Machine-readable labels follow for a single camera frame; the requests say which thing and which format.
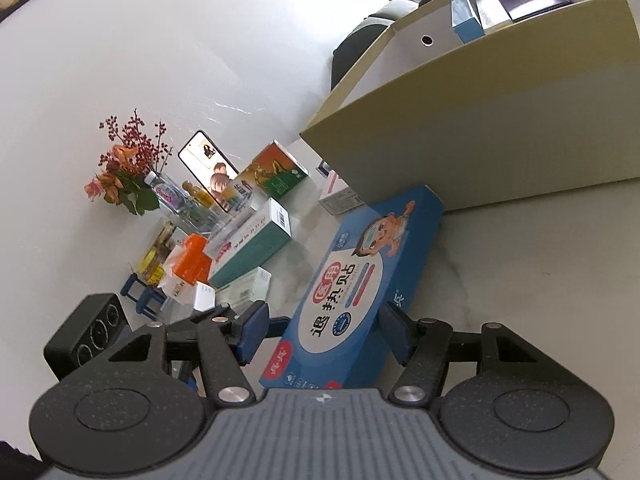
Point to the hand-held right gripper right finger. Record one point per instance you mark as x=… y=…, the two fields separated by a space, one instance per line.
x=397 y=335

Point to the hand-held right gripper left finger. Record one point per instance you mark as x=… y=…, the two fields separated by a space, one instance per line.
x=252 y=332

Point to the blue cartoon medicine box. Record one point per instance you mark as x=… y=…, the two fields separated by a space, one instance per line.
x=360 y=270

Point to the white teal box red mascot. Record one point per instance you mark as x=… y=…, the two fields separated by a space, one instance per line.
x=250 y=245

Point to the tan cardboard box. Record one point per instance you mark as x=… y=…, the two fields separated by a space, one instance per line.
x=500 y=110

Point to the white marble desktop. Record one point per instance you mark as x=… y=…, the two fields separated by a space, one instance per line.
x=475 y=260

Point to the pale green white box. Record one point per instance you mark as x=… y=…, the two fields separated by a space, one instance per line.
x=247 y=285

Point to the orange tissue pack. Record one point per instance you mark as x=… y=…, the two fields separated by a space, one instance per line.
x=192 y=260

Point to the blue plastic rack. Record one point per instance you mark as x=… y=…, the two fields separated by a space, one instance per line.
x=145 y=297

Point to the yellow jar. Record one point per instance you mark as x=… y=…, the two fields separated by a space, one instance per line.
x=152 y=260

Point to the clear bottle yellow liquid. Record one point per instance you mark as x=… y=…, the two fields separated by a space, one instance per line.
x=200 y=197

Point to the green orange medicine box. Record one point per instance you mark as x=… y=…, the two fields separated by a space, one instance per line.
x=280 y=175

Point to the clear water bottle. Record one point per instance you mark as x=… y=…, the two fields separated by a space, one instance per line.
x=167 y=192

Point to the black speaker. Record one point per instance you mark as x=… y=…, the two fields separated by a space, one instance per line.
x=85 y=335

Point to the smartphone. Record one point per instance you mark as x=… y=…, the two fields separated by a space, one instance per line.
x=205 y=160

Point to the plain blue medicine box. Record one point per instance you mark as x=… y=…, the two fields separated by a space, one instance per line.
x=465 y=20

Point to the grey sofa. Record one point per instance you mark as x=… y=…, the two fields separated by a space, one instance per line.
x=400 y=0

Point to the white slim box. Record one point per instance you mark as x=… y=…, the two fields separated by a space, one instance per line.
x=492 y=10

